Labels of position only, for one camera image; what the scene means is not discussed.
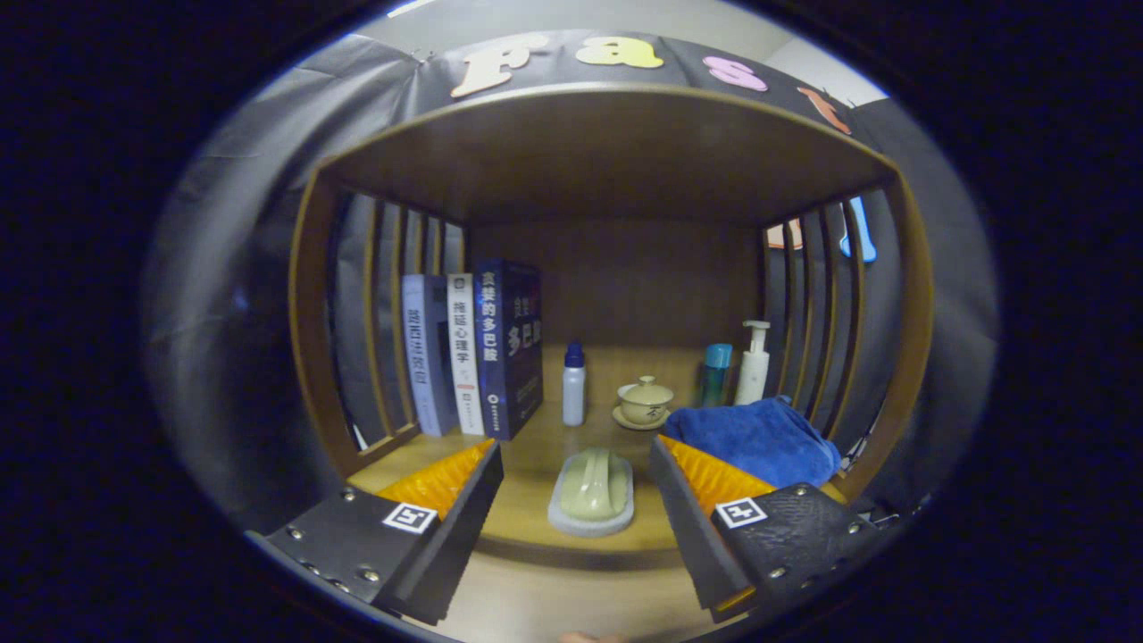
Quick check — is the wooden cabinet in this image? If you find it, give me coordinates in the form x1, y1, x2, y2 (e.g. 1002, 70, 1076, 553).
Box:
288, 82, 936, 643

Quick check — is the teal bottle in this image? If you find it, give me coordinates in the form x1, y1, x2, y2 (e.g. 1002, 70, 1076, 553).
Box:
699, 343, 734, 409

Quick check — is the beige lidded tea cup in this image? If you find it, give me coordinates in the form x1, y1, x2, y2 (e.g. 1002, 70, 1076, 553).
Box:
612, 375, 676, 431

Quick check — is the white bottle blue cap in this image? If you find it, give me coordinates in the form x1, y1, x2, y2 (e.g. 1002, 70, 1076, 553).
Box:
562, 341, 588, 427

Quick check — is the white book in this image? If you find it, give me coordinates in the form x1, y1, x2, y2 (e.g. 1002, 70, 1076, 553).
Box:
446, 272, 485, 437

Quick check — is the white pump bottle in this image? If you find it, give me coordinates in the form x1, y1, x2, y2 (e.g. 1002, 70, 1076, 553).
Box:
734, 320, 772, 407

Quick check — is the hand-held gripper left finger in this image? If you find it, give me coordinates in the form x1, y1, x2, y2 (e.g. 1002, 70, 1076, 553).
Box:
246, 438, 505, 626

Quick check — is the green scrub brush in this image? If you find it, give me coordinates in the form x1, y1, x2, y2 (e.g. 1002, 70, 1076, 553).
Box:
547, 448, 636, 538

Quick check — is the pale blue book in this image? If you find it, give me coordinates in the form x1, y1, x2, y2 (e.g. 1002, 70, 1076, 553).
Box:
402, 273, 458, 438

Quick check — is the wooden countertop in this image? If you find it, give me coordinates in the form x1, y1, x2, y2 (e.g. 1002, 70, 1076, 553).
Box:
346, 344, 849, 555

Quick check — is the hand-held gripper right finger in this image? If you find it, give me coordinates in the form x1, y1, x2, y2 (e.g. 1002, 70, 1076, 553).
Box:
649, 435, 894, 624

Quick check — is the blue towel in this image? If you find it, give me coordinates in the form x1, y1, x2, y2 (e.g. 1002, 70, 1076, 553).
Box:
661, 396, 842, 489

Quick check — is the dark blue book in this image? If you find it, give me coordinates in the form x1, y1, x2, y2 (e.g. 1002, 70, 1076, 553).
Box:
473, 258, 545, 441

